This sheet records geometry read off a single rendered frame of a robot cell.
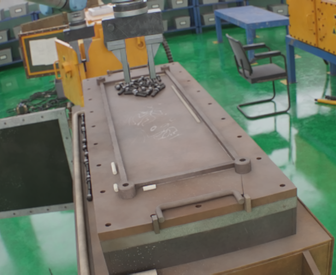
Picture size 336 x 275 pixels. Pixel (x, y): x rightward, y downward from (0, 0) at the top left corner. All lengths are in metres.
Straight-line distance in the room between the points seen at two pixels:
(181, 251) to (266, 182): 0.25
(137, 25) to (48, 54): 4.44
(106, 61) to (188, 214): 3.03
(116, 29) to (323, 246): 0.69
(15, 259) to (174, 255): 2.48
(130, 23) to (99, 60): 2.93
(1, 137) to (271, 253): 1.65
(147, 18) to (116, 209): 0.43
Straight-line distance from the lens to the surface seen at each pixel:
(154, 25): 1.01
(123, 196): 1.09
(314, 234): 1.13
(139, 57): 3.97
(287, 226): 1.11
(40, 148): 2.36
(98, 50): 3.92
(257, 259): 1.06
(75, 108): 2.21
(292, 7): 5.72
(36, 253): 3.43
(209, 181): 1.11
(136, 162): 1.25
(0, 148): 2.41
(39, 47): 5.44
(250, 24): 7.12
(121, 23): 1.01
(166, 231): 1.01
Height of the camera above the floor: 1.90
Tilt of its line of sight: 22 degrees down
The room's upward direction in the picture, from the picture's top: 8 degrees counter-clockwise
